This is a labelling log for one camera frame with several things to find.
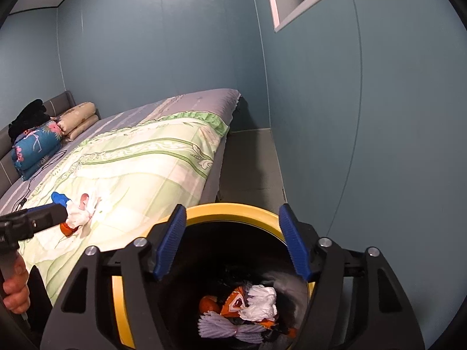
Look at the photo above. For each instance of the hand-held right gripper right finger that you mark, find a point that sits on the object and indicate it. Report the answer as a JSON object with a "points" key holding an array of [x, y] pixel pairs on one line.
{"points": [[295, 244]]}

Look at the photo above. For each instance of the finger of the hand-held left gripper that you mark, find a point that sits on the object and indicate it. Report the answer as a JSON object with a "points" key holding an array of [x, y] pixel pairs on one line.
{"points": [[40, 208], [47, 220]]}

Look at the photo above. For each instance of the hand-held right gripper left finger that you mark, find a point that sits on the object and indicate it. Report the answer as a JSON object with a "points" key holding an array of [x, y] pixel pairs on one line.
{"points": [[169, 244]]}

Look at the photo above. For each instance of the white plastic bag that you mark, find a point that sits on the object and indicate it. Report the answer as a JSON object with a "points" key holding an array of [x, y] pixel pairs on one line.
{"points": [[78, 215]]}

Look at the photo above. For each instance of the white tissue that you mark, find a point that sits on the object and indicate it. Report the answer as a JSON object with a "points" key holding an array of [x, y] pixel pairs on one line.
{"points": [[261, 299]]}

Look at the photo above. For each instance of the yellow trash bin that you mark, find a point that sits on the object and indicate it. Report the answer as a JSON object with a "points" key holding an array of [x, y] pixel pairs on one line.
{"points": [[233, 211]]}

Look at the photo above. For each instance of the orange tangerine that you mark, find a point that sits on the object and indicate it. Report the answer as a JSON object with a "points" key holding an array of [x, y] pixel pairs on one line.
{"points": [[67, 230], [208, 304]]}

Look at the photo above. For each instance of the orange packet with white label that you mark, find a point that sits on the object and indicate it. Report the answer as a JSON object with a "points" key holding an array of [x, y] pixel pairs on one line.
{"points": [[233, 300]]}

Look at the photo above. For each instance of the pale purple fringed duster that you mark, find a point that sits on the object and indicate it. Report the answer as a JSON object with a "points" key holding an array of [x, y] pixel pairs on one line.
{"points": [[219, 326]]}

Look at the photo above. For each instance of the person's left hand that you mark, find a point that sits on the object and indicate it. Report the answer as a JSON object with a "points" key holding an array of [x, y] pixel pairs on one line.
{"points": [[16, 288]]}

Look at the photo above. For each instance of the grey bed headboard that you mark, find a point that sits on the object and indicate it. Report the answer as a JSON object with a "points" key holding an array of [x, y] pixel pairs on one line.
{"points": [[5, 164]]}

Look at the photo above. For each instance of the folded blue floral quilt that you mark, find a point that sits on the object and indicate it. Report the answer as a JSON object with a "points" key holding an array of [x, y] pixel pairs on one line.
{"points": [[34, 146]]}

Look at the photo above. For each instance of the black clothing pile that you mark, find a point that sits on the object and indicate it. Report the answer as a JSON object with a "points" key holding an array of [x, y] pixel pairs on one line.
{"points": [[31, 115]]}

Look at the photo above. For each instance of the folded beige blanket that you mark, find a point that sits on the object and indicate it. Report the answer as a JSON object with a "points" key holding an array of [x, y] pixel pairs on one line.
{"points": [[78, 116]]}

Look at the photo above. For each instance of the grey striped bedsheet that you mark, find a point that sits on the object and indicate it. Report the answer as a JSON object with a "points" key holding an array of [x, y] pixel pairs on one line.
{"points": [[189, 102]]}

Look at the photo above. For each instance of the white window frame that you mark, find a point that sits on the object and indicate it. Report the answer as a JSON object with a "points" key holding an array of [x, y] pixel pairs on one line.
{"points": [[292, 11]]}

